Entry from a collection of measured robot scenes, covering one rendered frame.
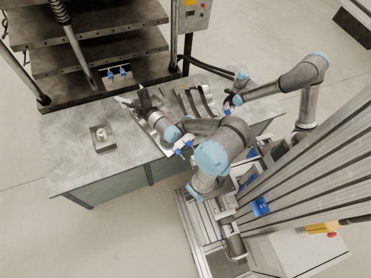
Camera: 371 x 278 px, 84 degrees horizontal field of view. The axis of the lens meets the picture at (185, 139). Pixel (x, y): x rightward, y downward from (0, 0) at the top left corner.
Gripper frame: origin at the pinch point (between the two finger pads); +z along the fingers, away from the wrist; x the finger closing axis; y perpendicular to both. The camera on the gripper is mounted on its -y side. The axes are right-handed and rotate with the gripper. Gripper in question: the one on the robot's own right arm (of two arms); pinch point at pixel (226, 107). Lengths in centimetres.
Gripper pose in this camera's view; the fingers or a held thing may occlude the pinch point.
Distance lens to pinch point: 171.1
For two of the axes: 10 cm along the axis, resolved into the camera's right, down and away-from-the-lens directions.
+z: -1.5, 5.7, 8.1
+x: 9.4, -1.7, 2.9
